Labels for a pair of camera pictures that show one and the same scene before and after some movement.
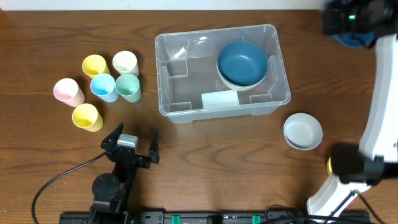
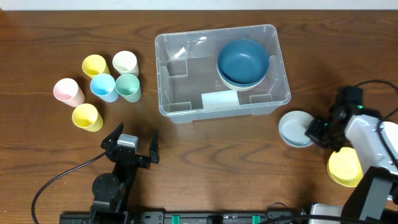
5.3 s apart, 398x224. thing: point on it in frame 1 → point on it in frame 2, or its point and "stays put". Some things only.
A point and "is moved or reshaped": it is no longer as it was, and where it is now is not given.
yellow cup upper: [94, 65] stays put
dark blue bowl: [359, 39] → [243, 63]
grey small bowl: [302, 131] is moved or reshaped
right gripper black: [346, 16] → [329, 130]
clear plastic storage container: [189, 87] stays put
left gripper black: [152, 157] stays put
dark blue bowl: [242, 63] stays put
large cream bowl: [241, 88] stays put
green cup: [127, 86] stays put
